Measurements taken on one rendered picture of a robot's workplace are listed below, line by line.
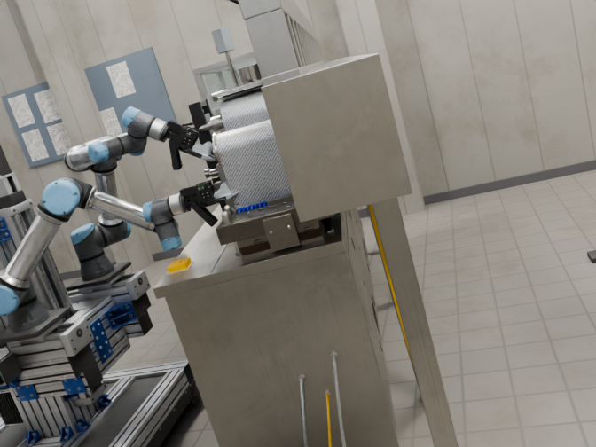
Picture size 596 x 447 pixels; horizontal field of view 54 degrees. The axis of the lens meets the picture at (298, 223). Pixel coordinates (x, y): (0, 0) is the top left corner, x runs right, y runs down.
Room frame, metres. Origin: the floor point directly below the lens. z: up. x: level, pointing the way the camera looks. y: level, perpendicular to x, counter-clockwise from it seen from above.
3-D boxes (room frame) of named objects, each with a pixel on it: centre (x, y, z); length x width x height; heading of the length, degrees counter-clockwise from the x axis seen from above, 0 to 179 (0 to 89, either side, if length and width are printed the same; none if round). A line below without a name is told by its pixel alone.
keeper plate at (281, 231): (1.89, 0.06, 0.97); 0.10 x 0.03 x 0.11; 82
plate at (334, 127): (2.77, -0.33, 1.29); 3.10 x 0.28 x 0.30; 172
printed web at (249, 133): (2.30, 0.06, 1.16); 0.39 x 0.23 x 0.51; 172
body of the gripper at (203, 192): (2.14, 0.32, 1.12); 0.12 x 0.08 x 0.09; 82
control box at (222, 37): (2.73, 0.10, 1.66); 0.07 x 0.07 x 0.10; 60
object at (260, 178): (2.11, 0.09, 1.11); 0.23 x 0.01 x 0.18; 82
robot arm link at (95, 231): (2.68, 0.95, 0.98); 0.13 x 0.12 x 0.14; 127
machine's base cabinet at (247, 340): (3.11, 0.02, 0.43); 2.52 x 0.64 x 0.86; 172
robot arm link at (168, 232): (2.18, 0.48, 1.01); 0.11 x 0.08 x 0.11; 8
